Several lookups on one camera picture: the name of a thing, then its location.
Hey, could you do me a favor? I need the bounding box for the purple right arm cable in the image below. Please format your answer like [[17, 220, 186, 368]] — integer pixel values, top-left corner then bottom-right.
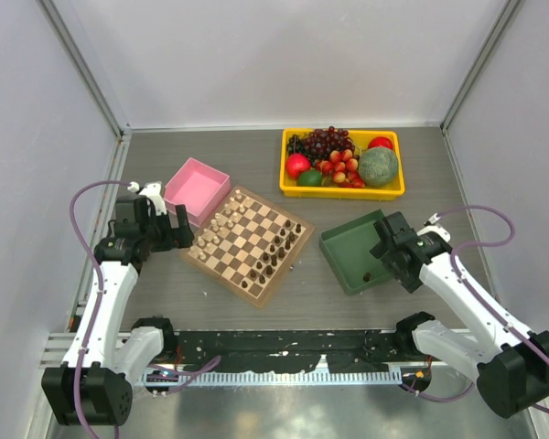
[[400, 205, 549, 417]]

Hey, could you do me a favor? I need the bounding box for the yellow fruit tray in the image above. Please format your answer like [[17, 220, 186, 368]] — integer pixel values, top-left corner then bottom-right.
[[279, 126, 405, 200]]

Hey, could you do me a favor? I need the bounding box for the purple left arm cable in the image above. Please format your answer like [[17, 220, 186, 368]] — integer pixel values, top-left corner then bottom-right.
[[69, 180, 141, 439]]

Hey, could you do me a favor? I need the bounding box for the green cantaloupe melon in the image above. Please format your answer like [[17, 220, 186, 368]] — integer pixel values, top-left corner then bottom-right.
[[358, 146, 399, 187]]

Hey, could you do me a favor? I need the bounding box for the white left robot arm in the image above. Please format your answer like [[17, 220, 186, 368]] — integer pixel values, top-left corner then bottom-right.
[[41, 182, 194, 434]]

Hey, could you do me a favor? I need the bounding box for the pink open box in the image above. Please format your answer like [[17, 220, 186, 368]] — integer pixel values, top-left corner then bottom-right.
[[164, 157, 231, 227]]

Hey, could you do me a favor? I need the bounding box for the green lime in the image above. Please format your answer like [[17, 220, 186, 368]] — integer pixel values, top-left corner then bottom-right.
[[296, 169, 323, 187]]

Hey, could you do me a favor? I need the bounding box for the green piece tray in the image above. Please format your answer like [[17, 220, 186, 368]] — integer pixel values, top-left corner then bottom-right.
[[318, 209, 392, 295]]

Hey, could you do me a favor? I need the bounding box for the dark grape bunch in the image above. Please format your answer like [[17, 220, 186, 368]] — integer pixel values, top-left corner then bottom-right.
[[286, 126, 355, 159]]

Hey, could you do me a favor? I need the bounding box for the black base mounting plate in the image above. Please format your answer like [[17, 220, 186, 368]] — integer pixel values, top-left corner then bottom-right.
[[68, 328, 452, 374]]

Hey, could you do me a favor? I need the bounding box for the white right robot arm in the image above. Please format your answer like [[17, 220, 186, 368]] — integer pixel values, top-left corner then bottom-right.
[[371, 212, 549, 419]]

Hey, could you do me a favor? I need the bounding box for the red apple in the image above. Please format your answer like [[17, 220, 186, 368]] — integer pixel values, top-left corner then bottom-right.
[[285, 153, 311, 179], [368, 136, 393, 150]]

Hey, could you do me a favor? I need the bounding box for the red apple left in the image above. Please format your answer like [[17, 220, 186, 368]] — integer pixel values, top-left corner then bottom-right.
[[285, 153, 311, 179]]

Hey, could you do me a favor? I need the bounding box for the wooden chessboard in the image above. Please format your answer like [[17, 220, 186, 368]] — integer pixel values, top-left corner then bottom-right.
[[179, 186, 315, 307]]

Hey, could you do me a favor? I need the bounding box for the red apple right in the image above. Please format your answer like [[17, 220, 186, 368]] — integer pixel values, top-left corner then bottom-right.
[[368, 136, 393, 150]]

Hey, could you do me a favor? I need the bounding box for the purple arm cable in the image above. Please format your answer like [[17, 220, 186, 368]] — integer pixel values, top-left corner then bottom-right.
[[69, 180, 141, 439], [400, 205, 549, 417]]

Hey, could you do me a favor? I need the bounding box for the red cherry pile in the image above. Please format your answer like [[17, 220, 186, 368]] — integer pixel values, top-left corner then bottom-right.
[[315, 147, 366, 188]]

